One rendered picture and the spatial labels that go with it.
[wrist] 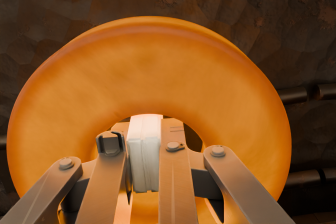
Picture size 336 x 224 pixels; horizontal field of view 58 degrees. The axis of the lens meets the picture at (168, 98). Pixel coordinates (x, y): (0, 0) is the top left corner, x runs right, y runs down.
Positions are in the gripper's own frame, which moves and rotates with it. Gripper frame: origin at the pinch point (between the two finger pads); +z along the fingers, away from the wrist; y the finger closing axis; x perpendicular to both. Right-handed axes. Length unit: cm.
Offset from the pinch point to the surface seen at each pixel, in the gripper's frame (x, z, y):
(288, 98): -1.2, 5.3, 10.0
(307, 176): -6.6, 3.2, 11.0
